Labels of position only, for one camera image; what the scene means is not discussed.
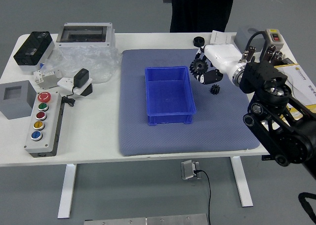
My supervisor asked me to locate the clear plastic bag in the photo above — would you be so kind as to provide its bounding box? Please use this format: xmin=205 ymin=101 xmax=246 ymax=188
xmin=39 ymin=45 xmax=122 ymax=84

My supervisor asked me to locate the grey two-button switch box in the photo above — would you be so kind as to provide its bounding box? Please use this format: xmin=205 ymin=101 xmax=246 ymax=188
xmin=264 ymin=28 xmax=284 ymax=51

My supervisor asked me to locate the white circuit breaker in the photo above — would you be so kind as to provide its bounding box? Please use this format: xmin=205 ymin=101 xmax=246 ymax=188
xmin=33 ymin=69 xmax=64 ymax=90

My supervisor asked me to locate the metal floor socket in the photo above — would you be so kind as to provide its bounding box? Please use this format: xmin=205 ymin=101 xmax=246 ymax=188
xmin=180 ymin=160 xmax=202 ymax=180

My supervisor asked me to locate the black adapter cord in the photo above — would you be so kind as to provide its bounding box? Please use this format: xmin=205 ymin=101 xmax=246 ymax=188
xmin=60 ymin=86 xmax=77 ymax=107

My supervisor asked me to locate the grey clear-lid distribution box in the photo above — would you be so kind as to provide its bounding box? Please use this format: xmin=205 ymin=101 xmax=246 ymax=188
xmin=56 ymin=22 xmax=116 ymax=47

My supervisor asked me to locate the big black gear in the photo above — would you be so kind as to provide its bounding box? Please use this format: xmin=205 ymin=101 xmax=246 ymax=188
xmin=191 ymin=59 xmax=209 ymax=75

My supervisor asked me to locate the grey cube with round hole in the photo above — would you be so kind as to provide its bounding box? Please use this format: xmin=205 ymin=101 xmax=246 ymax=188
xmin=233 ymin=28 xmax=266 ymax=50

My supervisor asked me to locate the yellow white carton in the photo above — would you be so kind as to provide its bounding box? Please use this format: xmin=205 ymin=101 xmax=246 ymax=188
xmin=274 ymin=63 xmax=316 ymax=119

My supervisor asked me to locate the blue plastic box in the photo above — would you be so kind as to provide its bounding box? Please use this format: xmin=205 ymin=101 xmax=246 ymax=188
xmin=144 ymin=66 xmax=197 ymax=127

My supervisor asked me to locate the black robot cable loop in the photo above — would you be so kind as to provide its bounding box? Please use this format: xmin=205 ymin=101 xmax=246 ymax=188
xmin=298 ymin=192 xmax=316 ymax=225

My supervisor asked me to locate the black-lidded white enclosure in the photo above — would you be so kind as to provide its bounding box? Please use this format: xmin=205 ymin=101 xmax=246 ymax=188
xmin=13 ymin=31 xmax=55 ymax=73

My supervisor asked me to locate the grey cube with square hole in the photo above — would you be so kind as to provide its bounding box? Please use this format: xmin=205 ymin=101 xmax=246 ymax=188
xmin=0 ymin=80 xmax=38 ymax=120

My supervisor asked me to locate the white power socket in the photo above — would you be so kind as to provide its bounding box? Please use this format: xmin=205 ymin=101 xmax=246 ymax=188
xmin=57 ymin=77 xmax=93 ymax=96

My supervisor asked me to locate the white wall switch plate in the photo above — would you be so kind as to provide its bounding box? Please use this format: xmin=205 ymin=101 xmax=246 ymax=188
xmin=210 ymin=30 xmax=237 ymax=45

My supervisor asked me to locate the grey-blue mat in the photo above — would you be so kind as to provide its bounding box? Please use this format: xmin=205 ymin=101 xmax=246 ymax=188
xmin=118 ymin=48 xmax=261 ymax=157

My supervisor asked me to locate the person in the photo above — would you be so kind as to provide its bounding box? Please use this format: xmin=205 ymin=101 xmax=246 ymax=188
xmin=169 ymin=0 xmax=247 ymax=33

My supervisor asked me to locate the black floor cable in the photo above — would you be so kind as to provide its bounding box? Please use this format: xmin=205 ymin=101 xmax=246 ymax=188
xmin=194 ymin=170 xmax=212 ymax=225

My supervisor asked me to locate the grey five-button control box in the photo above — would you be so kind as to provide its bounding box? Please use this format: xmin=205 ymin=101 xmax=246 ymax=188
xmin=24 ymin=91 xmax=65 ymax=158

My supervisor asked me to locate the white table leg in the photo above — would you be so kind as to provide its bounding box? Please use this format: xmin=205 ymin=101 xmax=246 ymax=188
xmin=57 ymin=163 xmax=78 ymax=220
xmin=231 ymin=156 xmax=254 ymax=208

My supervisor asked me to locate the small black plug block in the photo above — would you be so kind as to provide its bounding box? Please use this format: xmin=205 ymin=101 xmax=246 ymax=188
xmin=281 ymin=57 xmax=298 ymax=66

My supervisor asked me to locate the grey metal plate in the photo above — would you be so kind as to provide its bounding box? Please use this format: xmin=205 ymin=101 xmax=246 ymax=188
xmin=83 ymin=213 xmax=208 ymax=225

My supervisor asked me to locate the black round knob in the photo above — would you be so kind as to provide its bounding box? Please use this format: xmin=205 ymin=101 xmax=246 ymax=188
xmin=193 ymin=36 xmax=206 ymax=47

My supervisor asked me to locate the black power adapter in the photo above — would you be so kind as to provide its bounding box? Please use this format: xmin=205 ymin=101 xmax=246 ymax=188
xmin=73 ymin=68 xmax=90 ymax=89

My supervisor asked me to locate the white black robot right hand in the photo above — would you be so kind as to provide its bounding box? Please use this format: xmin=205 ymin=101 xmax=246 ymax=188
xmin=189 ymin=44 xmax=244 ymax=85

